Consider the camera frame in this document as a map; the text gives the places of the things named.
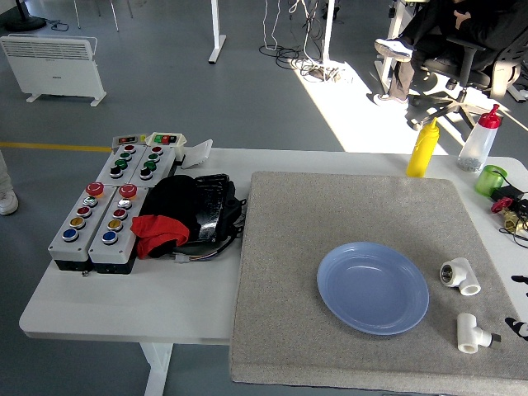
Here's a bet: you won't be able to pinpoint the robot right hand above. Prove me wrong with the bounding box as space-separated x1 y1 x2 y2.
505 274 528 336

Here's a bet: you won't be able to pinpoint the white tee pipe metal nipple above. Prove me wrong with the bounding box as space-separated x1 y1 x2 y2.
455 312 502 355

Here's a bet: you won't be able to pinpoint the white tee pipe threaded socket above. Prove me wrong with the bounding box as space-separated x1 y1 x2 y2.
439 257 482 297

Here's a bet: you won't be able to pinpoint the blue plate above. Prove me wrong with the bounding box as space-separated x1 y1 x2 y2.
316 241 431 336

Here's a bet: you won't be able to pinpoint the black power adapter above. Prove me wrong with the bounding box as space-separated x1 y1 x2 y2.
493 184 528 207

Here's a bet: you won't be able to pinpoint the green translucent cup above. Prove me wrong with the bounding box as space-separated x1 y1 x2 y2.
474 164 509 197

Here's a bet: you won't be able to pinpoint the clear squeeze bottle red cap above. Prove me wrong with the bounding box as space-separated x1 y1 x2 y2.
457 103 503 172

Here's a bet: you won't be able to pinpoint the yellow squeeze bottle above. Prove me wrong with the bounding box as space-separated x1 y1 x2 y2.
406 117 441 178

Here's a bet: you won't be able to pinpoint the grey-brown table mat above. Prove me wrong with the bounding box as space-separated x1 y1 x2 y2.
229 171 528 396

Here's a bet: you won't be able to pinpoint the black office chair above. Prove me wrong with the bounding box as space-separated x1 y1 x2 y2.
406 32 523 131

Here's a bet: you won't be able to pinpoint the seated person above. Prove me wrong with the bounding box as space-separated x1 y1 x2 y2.
373 0 528 106

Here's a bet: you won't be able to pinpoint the white desk leg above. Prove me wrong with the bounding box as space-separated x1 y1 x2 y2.
375 0 408 96
207 0 228 64
319 0 337 67

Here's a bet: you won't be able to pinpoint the black plastic tray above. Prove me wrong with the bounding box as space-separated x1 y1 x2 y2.
185 172 248 248

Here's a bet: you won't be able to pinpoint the white table leg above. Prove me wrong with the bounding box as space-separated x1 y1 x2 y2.
139 342 174 396

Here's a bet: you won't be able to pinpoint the white plastic tray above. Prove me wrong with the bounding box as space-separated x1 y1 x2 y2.
180 139 215 170

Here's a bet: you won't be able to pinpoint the black cloth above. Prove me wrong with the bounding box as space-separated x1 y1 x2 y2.
138 175 203 259

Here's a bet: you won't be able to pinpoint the red cloth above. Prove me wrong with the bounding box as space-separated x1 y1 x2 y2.
130 214 191 260

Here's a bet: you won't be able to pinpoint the three-button control box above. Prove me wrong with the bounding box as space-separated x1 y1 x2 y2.
125 144 177 189
97 143 149 186

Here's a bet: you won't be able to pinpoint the five-button control box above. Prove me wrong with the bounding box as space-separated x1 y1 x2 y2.
87 183 149 276
47 181 116 272

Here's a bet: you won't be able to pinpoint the metal chair legs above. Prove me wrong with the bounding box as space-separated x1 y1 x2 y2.
72 0 135 33

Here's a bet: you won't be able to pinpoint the standing person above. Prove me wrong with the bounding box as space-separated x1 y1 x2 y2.
0 150 20 216

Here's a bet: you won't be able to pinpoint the white panel heater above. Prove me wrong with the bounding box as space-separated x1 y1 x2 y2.
0 35 107 108

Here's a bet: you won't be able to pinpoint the black fan base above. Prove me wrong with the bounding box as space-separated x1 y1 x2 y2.
2 0 47 32

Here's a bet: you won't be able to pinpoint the black cord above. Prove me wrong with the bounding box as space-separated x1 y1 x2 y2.
498 224 528 248

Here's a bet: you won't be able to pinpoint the brass valve red handle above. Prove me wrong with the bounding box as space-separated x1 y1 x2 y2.
490 197 528 232

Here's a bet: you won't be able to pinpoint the floor cable tangle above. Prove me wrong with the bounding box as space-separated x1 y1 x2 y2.
258 0 356 83

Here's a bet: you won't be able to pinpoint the wire bundle white connector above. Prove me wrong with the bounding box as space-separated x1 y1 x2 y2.
172 237 238 265

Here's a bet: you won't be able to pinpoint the white green-red switch box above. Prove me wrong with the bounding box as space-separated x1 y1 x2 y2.
146 131 191 162

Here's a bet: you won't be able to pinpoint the small grey switch box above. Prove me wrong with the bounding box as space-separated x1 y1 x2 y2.
111 134 149 149

